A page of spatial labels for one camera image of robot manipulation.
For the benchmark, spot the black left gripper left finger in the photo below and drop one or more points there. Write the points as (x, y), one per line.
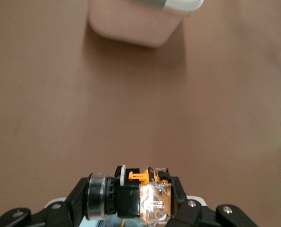
(69, 212)

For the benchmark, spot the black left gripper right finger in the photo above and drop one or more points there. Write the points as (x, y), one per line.
(192, 215)

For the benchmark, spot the orange push button switch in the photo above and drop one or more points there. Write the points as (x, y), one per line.
(128, 201)

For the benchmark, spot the white lidded plastic box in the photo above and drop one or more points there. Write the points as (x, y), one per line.
(133, 26)

